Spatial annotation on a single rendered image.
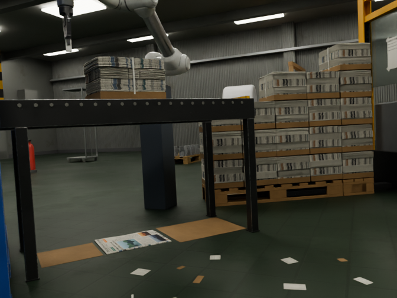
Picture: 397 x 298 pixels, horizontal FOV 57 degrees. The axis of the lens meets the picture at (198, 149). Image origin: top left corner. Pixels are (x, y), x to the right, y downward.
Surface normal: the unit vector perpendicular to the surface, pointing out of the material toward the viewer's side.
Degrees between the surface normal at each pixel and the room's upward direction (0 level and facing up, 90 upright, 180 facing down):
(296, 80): 90
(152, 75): 90
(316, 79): 90
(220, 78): 90
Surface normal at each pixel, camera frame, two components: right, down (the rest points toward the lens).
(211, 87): -0.40, 0.07
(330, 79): 0.14, 0.05
